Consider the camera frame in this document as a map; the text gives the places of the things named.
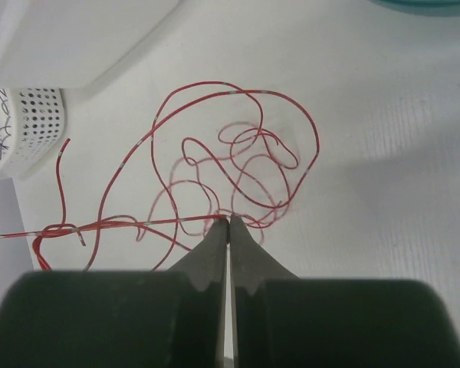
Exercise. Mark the white plastic tub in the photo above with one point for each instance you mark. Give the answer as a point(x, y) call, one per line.
point(71, 43)

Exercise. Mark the teal transparent plastic tray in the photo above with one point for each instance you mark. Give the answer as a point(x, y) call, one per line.
point(434, 9)

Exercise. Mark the white perforated basket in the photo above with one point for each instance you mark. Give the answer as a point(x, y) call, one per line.
point(32, 120)

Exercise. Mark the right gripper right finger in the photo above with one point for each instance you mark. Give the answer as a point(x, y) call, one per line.
point(282, 320)

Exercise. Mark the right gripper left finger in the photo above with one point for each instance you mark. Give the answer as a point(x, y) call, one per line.
point(171, 318)

